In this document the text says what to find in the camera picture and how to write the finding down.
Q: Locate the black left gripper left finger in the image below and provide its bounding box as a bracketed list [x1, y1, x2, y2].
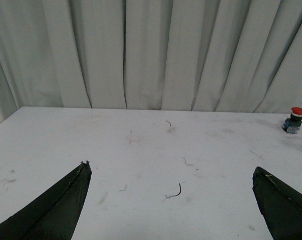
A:
[0, 161, 92, 240]

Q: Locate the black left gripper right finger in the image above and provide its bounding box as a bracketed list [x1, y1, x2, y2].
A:
[252, 167, 302, 240]

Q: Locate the white curtain backdrop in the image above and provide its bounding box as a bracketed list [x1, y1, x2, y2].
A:
[0, 0, 302, 123]

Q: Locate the red push button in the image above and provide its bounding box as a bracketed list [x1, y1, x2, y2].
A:
[282, 107, 302, 134]

